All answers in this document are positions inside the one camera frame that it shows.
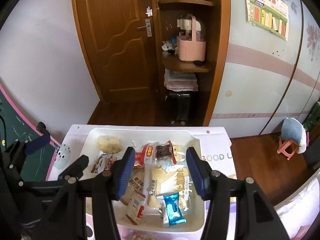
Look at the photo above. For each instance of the blue foil snack bar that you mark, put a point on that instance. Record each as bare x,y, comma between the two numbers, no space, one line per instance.
173,211

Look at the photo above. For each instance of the blue plush cushion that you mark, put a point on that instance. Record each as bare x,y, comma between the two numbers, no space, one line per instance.
294,130

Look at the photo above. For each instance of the pink handled basket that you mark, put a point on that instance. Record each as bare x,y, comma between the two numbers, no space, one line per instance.
191,46

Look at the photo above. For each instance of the white pillow bedding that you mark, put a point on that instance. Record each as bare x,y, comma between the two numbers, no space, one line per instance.
298,211

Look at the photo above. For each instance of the pink plastic stool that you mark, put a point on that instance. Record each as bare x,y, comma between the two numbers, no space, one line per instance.
287,147

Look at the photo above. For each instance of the wall calendar poster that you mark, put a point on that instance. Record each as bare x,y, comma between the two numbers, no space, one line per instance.
272,15

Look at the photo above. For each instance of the red apple snack packet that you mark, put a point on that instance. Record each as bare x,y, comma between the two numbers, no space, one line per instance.
135,209

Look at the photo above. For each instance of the beige biscuit packet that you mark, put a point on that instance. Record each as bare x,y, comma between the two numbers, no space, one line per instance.
136,183

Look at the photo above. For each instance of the chocolate brownie packet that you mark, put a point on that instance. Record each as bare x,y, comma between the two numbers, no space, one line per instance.
104,163

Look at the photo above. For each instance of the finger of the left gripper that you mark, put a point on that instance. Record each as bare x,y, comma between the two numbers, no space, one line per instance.
75,170
35,144

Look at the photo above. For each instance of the folded towels stack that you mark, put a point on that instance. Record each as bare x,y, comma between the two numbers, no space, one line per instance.
180,81

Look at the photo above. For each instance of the cartoon face table cover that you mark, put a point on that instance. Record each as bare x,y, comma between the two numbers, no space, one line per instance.
212,144

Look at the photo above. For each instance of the clear bag yellow puffs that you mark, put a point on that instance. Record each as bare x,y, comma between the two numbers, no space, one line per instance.
109,144

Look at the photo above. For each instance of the red date walnut pack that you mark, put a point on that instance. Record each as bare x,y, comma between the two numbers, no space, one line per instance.
154,151

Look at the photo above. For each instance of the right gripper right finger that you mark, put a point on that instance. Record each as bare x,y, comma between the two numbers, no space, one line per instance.
256,217

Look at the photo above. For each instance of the wooden corner shelf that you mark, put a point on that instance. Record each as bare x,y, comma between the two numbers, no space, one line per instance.
192,108

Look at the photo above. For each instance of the brown wooden door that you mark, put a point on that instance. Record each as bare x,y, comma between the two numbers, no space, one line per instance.
117,40

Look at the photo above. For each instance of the yellow white sandwich pack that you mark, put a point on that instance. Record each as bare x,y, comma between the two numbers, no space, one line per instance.
167,181

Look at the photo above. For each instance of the green chalkboard pink frame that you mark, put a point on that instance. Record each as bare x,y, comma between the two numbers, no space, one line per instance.
18,133

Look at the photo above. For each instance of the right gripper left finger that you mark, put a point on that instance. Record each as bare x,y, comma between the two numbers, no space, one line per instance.
103,189

